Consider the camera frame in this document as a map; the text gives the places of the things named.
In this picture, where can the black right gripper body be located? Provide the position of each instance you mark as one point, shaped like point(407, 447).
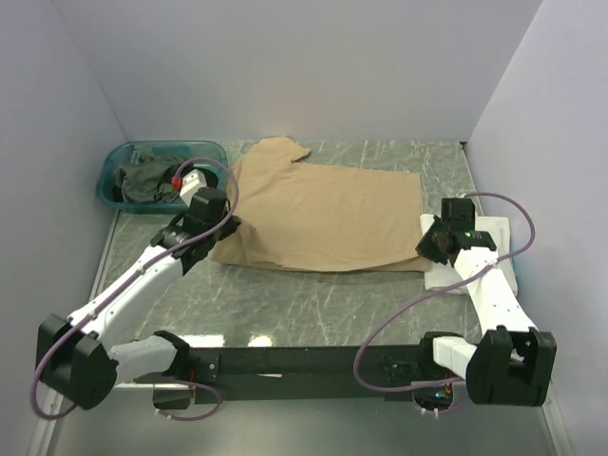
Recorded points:
point(429, 244)

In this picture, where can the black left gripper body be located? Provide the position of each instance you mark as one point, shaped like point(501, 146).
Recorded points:
point(224, 231)

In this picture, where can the beige t shirt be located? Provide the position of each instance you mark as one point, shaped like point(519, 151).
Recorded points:
point(302, 216)

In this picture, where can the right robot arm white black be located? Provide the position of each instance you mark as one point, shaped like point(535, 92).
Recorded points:
point(512, 364)

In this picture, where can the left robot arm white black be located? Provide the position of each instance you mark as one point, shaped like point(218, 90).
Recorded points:
point(79, 356)

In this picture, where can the folded white t shirt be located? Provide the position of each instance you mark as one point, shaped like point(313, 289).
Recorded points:
point(442, 275)

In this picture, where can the black t shirt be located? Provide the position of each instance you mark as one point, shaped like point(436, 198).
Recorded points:
point(209, 176)

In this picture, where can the grey green t shirt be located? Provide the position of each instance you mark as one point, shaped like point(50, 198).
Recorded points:
point(149, 179)

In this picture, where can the teal plastic laundry basket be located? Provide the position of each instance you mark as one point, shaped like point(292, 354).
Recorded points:
point(109, 193)

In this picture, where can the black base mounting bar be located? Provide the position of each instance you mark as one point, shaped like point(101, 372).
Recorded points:
point(280, 373)

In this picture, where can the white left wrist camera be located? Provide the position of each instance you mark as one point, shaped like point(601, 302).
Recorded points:
point(188, 186)

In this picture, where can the aluminium frame rail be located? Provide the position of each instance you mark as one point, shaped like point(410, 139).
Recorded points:
point(152, 386)

